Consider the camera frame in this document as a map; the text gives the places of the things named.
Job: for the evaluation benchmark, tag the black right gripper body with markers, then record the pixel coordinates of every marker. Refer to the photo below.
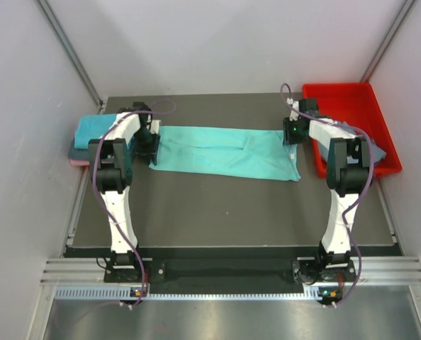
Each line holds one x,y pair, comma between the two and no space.
292,131

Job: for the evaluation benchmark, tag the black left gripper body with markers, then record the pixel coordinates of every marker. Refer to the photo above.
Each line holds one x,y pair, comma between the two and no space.
143,142

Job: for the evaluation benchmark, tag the turquoise t-shirt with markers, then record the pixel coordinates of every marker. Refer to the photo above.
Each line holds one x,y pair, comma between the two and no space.
255,154

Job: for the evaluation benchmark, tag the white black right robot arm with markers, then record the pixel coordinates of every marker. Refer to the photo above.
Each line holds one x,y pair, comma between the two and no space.
350,171

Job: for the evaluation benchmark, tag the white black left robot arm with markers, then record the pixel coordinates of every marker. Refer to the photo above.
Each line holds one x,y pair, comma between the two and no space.
132,133

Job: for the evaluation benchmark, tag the folded blue t-shirt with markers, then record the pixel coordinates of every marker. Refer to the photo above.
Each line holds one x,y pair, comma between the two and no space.
93,127

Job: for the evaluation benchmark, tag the red plastic bin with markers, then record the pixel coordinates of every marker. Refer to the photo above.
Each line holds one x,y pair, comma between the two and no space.
356,104

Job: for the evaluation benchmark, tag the folded pink t-shirt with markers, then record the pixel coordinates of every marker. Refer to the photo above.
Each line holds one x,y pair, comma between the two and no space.
78,163

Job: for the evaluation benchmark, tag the grey-blue t-shirt in bin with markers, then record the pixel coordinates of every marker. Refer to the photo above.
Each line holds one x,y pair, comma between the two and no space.
379,154

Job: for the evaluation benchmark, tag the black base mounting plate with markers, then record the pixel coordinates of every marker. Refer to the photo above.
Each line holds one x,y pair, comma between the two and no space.
286,270

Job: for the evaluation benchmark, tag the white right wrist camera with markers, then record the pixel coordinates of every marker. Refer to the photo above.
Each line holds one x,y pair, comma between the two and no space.
294,115

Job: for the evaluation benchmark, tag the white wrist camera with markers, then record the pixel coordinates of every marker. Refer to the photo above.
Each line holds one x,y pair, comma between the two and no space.
155,126
294,115

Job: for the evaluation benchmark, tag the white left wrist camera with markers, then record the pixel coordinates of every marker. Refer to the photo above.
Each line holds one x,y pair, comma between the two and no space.
155,126

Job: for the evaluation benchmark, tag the right aluminium corner post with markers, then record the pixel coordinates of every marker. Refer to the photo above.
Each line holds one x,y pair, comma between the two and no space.
400,18

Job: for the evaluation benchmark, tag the aluminium corner post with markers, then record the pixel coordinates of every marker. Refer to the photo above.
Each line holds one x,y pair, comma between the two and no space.
68,48
400,18

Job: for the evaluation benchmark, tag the slotted grey cable duct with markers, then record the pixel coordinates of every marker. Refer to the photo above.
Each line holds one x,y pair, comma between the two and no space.
128,293

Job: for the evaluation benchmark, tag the left aluminium corner post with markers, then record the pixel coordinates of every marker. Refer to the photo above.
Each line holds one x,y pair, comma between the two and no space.
68,48

